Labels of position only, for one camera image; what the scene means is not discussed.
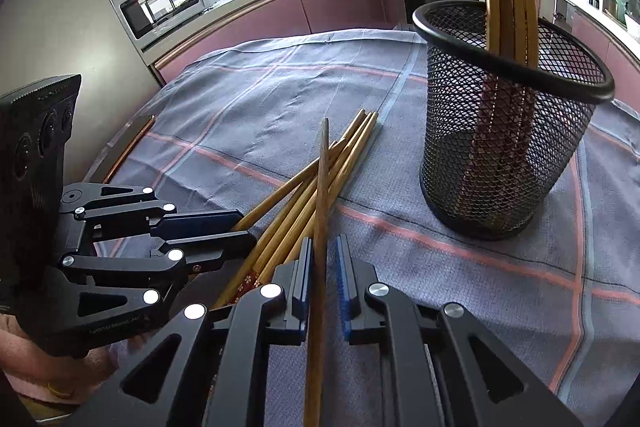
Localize left hand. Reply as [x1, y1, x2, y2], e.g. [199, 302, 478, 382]
[1, 314, 151, 404]

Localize plaid grey tablecloth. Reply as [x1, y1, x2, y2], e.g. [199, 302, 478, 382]
[114, 30, 639, 426]

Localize black mesh utensil holder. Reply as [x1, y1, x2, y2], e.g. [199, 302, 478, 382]
[413, 0, 615, 241]

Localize black camera box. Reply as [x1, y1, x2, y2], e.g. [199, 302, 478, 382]
[1, 74, 81, 313]

